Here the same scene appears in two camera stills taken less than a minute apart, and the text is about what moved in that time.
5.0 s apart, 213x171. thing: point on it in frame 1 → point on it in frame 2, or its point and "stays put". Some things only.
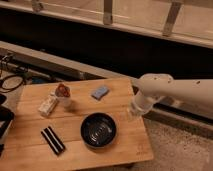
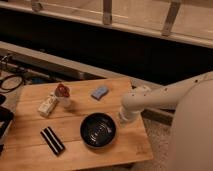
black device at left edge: x=6 y=116 stays put
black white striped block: x=53 y=140 stays put
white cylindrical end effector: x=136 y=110 → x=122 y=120
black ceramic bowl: x=98 y=129 stays put
